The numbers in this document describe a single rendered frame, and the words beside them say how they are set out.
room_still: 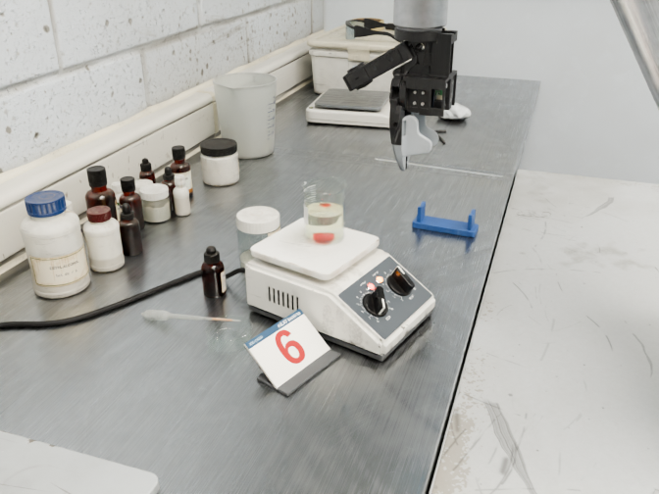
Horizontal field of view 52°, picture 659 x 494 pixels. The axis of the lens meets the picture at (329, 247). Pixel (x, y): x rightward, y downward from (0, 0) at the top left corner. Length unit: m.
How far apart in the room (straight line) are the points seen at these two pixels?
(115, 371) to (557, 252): 0.64
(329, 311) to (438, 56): 0.41
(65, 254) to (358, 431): 0.45
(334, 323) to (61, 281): 0.37
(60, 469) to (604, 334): 0.61
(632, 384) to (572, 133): 1.46
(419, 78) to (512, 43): 1.16
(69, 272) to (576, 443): 0.63
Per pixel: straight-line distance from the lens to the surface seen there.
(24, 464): 0.69
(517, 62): 2.14
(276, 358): 0.74
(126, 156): 1.23
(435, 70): 1.00
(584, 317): 0.90
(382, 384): 0.74
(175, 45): 1.44
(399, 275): 0.81
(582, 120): 2.17
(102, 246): 0.97
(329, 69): 1.86
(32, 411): 0.76
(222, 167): 1.24
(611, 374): 0.81
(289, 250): 0.81
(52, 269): 0.93
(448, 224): 1.08
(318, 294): 0.77
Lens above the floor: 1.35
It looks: 27 degrees down
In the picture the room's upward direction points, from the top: straight up
